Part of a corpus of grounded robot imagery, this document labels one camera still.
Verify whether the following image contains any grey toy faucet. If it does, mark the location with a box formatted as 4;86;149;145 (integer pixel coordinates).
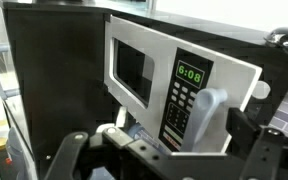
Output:
127;122;145;141

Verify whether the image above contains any toy microwave oven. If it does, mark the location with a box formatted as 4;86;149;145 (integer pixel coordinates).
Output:
103;14;263;155

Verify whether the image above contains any black glossy toy pan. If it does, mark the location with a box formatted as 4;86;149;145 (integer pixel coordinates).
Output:
263;27;288;60

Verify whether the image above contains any toy kitchen unit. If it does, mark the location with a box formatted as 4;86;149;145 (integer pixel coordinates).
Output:
2;0;288;180

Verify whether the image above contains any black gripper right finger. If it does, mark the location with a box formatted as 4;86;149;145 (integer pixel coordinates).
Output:
225;106;288;180

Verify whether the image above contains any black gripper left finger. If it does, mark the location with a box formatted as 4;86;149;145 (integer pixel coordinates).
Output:
43;105;192;180

